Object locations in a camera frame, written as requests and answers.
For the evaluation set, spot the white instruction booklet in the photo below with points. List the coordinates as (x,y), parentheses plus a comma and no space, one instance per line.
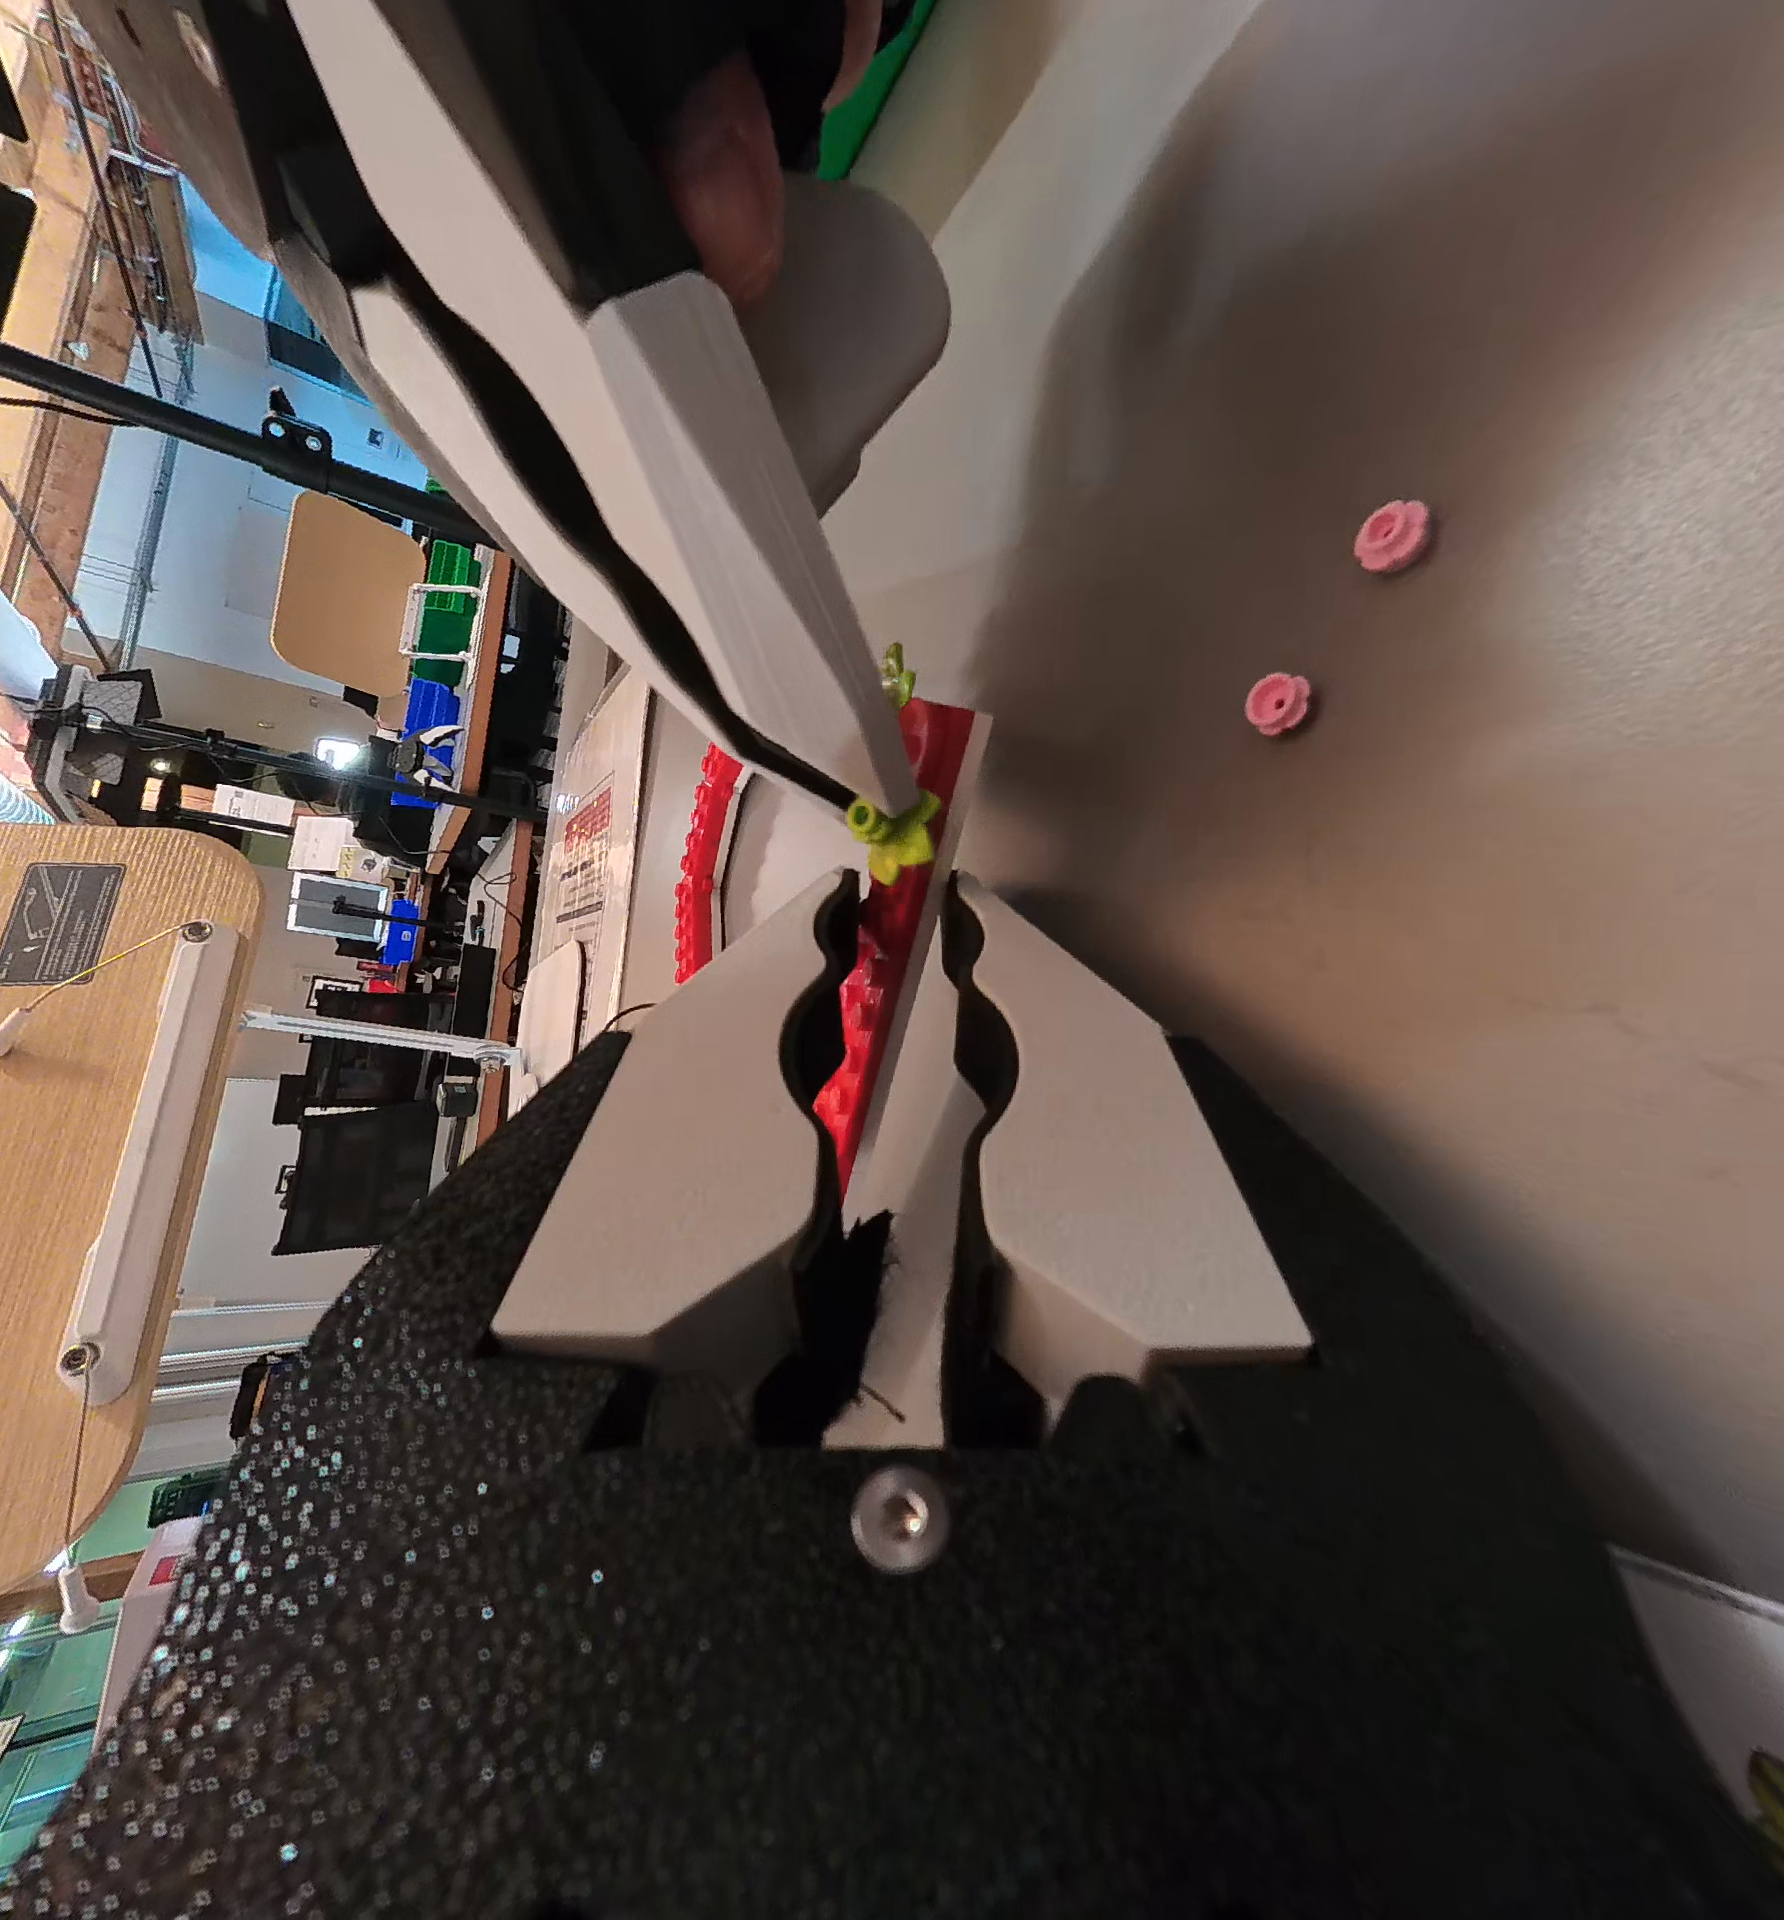
(1763,1725)

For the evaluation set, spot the person's right hand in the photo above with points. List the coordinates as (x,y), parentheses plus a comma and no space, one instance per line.
(726,195)

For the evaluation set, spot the black pole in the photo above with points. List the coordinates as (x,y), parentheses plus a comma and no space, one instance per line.
(156,420)

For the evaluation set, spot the light wooden table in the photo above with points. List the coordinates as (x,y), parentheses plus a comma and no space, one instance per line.
(22,1275)

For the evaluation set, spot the white sheet with red print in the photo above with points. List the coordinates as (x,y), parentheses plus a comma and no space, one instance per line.
(592,840)

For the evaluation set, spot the lime green lego plant piece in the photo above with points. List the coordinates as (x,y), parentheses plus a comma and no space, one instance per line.
(892,837)
(901,675)

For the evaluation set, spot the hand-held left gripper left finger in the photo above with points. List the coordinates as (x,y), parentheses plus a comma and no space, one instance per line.
(652,1154)

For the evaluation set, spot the pink lego flower piece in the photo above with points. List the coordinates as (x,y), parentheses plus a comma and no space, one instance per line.
(1278,702)
(1392,537)

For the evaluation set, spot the red lego heart frame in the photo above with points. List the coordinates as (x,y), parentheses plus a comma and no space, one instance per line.
(846,1051)

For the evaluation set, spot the black mesh chair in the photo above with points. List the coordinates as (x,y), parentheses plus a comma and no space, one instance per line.
(360,1171)

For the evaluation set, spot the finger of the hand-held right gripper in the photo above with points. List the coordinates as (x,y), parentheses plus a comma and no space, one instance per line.
(533,555)
(743,524)

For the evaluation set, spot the wooden chair back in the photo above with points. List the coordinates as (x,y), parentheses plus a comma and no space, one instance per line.
(344,600)

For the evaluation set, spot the green storage bin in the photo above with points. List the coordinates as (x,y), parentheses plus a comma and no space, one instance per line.
(453,578)

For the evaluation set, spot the green lego baseplate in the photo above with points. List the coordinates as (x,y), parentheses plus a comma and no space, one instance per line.
(865,99)

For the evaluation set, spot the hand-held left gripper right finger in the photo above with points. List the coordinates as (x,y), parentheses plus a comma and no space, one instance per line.
(1133,1201)

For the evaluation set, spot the blue storage bin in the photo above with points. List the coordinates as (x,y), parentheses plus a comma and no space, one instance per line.
(434,729)
(401,933)

